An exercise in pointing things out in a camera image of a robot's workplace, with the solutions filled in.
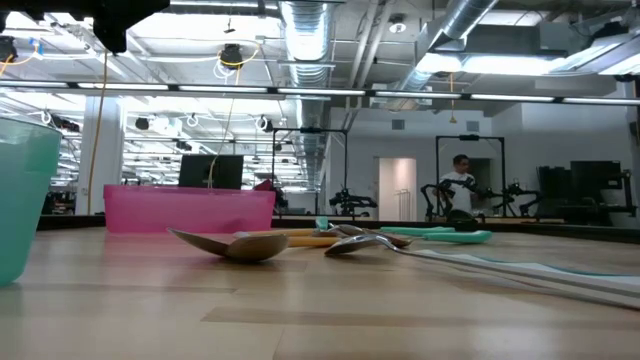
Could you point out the silver ventilation duct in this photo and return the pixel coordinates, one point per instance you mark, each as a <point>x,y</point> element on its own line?
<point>465,15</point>
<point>306,40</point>

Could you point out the person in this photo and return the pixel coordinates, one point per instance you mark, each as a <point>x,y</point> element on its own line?
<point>460,185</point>

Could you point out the translucent teal plastic bin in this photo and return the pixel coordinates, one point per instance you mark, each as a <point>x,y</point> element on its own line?
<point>25,200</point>

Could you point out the black monitor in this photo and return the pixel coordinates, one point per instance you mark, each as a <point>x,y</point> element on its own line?
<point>210,172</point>

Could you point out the pink plastic bin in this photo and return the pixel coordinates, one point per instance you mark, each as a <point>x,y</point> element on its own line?
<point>185,210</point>

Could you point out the long ceiling light bar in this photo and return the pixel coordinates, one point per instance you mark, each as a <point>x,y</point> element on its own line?
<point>225,89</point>

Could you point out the dark equipment rack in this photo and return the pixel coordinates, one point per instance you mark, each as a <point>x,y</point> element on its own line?
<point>590,185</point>

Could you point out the black ceiling device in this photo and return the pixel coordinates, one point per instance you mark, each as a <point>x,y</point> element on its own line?
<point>231,55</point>

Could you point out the black background robot arms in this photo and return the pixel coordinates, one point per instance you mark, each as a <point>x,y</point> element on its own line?
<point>520,192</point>

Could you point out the black metal rig frame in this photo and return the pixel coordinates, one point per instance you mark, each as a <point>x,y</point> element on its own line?
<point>470,137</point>
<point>310,130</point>

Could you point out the black background robot arm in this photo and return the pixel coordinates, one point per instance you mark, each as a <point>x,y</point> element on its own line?
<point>350,202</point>

